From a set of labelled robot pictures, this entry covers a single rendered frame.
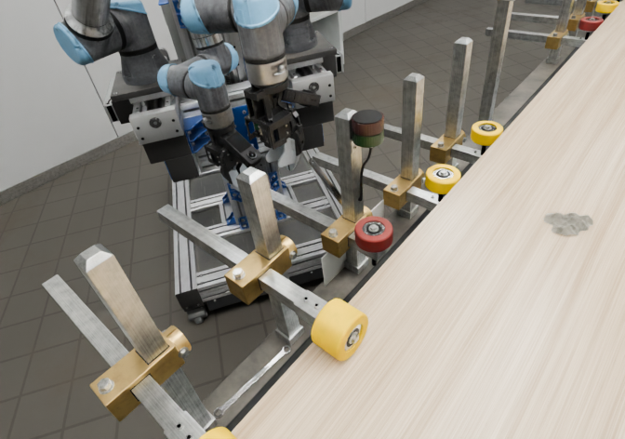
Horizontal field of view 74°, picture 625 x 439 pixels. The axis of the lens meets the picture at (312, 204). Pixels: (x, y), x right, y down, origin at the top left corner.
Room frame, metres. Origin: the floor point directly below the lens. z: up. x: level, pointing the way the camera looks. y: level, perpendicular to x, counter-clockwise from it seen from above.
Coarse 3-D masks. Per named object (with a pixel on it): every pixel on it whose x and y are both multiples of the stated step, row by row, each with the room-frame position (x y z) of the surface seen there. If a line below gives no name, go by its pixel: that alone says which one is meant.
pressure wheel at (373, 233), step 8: (376, 216) 0.66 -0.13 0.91; (360, 224) 0.64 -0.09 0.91; (368, 224) 0.64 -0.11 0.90; (376, 224) 0.64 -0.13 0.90; (384, 224) 0.63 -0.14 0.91; (360, 232) 0.62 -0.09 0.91; (368, 232) 0.62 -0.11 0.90; (376, 232) 0.62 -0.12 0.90; (384, 232) 0.61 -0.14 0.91; (392, 232) 0.61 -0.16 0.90; (360, 240) 0.60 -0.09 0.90; (368, 240) 0.59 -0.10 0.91; (376, 240) 0.59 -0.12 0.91; (384, 240) 0.59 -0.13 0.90; (368, 248) 0.59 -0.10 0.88; (376, 248) 0.59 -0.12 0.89; (384, 248) 0.59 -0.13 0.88; (376, 264) 0.62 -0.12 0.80
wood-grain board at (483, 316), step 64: (576, 64) 1.27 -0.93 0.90; (512, 128) 0.94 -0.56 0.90; (576, 128) 0.90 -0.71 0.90; (512, 192) 0.69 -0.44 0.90; (576, 192) 0.66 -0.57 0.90; (448, 256) 0.53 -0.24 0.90; (512, 256) 0.51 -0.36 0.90; (576, 256) 0.48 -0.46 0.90; (384, 320) 0.41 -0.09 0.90; (448, 320) 0.39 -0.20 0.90; (512, 320) 0.37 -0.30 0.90; (576, 320) 0.36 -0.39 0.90; (320, 384) 0.31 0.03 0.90; (384, 384) 0.30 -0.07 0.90; (448, 384) 0.28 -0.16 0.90; (512, 384) 0.27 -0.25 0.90; (576, 384) 0.26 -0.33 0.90
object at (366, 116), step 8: (360, 112) 0.70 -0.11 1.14; (368, 112) 0.70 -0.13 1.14; (376, 112) 0.69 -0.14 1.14; (360, 120) 0.67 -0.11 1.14; (368, 120) 0.67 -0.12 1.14; (376, 120) 0.66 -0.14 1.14; (368, 136) 0.65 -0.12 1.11; (352, 144) 0.69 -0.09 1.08; (352, 152) 0.69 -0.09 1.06; (360, 176) 0.70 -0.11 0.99; (360, 184) 0.70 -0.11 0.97; (360, 192) 0.70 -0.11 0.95; (360, 200) 0.70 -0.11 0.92
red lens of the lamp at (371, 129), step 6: (354, 126) 0.67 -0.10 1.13; (360, 126) 0.66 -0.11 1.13; (366, 126) 0.65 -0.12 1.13; (372, 126) 0.65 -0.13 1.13; (378, 126) 0.65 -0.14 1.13; (354, 132) 0.67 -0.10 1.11; (360, 132) 0.66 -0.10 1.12; (366, 132) 0.65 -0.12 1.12; (372, 132) 0.65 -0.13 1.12; (378, 132) 0.65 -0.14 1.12
